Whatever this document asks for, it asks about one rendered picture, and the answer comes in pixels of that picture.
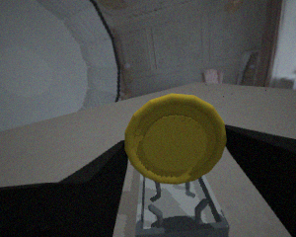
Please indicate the yellow round plate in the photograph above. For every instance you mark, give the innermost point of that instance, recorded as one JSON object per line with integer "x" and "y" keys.
{"x": 175, "y": 139}

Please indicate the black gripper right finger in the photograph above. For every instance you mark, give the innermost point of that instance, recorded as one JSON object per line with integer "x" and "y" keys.
{"x": 269, "y": 161}

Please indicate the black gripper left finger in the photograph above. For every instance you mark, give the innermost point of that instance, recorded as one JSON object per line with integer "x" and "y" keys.
{"x": 85, "y": 204}

